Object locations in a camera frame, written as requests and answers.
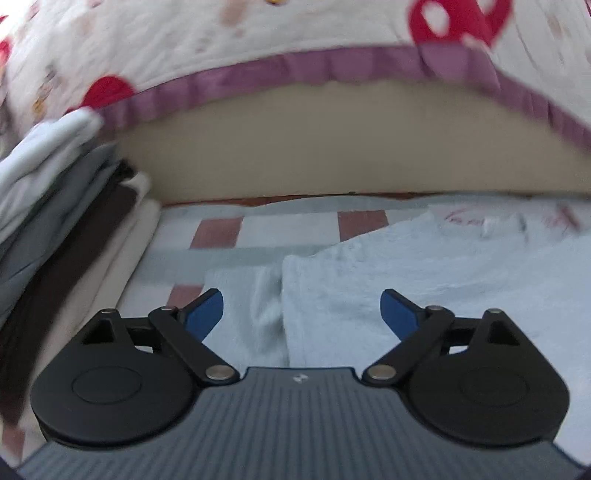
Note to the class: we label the grey folded garment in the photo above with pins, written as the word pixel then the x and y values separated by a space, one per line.
pixel 55 221

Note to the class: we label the white folded garment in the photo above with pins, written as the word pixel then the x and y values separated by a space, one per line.
pixel 41 157

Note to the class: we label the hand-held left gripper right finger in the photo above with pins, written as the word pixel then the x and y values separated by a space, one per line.
pixel 397 314

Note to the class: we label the stack of folded clothes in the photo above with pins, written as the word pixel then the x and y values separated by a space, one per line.
pixel 60 286

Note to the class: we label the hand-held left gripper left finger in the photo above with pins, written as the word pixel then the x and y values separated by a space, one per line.
pixel 205 314

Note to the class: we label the checked cartoon rug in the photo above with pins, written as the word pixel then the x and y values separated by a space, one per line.
pixel 286 230

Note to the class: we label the bear print bedspread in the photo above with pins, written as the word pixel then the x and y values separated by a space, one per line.
pixel 231 37

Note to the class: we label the beige bed base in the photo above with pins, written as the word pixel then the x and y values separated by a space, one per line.
pixel 346 138

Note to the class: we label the cream folded garment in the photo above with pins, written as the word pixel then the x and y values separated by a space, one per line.
pixel 115 249

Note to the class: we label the light grey t-shirt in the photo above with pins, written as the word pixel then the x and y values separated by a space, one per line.
pixel 369 277

